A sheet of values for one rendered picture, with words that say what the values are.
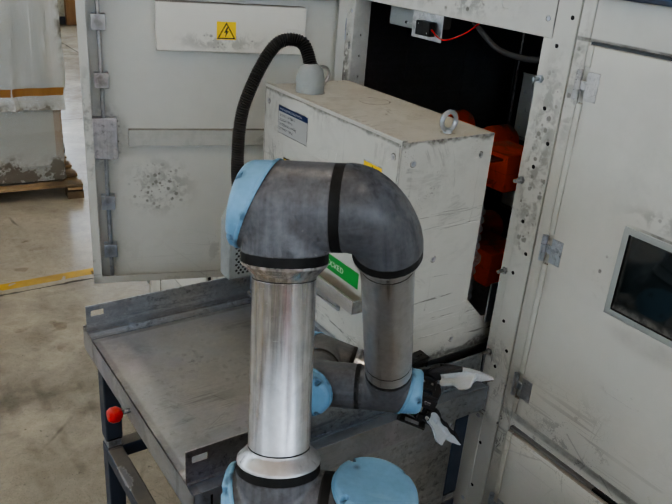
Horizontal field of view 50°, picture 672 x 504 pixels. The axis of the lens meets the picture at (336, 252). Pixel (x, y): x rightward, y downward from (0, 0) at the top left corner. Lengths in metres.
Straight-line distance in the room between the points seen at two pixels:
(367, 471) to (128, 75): 1.14
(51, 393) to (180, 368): 1.51
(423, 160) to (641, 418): 0.58
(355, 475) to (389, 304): 0.23
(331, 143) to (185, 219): 0.61
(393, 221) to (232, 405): 0.70
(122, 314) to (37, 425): 1.23
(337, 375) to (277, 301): 0.30
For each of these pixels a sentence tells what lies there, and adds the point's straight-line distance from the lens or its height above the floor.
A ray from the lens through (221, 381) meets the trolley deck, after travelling 1.55.
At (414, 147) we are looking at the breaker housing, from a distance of 1.29.
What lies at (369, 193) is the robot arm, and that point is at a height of 1.43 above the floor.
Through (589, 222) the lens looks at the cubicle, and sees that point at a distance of 1.33.
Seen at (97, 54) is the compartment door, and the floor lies 1.41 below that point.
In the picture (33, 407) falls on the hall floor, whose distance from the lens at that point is 3.00.
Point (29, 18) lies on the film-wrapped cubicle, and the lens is 4.76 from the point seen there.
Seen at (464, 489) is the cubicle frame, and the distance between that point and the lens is 1.80.
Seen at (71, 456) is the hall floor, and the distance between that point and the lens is 2.75.
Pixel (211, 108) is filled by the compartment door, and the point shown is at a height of 1.29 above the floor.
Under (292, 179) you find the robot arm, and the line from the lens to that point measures 0.90.
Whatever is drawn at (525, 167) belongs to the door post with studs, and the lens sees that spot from 1.44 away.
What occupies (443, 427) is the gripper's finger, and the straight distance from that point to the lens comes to 1.39.
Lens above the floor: 1.72
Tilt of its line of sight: 24 degrees down
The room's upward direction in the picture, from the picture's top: 5 degrees clockwise
